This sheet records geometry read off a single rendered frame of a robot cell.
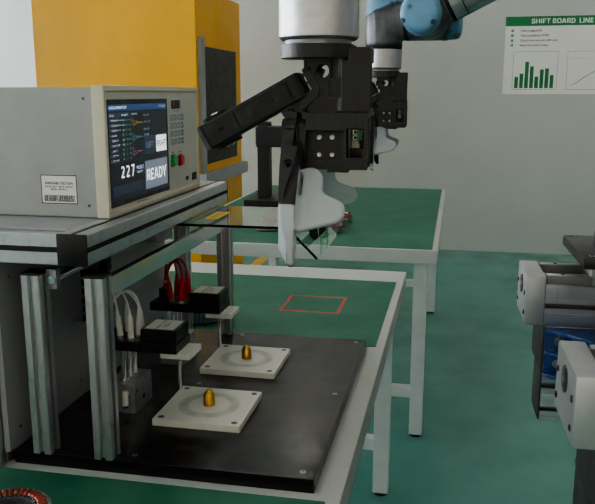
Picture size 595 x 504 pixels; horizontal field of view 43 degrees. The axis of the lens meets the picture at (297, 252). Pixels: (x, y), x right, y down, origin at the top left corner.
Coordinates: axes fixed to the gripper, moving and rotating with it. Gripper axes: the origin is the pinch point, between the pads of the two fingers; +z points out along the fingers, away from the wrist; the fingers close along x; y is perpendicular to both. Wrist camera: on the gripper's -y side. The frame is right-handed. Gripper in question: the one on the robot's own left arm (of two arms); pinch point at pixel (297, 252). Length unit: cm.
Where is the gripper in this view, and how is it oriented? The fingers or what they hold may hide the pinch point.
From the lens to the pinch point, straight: 76.2
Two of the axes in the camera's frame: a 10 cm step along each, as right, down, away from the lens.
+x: 1.8, -2.0, 9.6
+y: 9.8, 0.4, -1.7
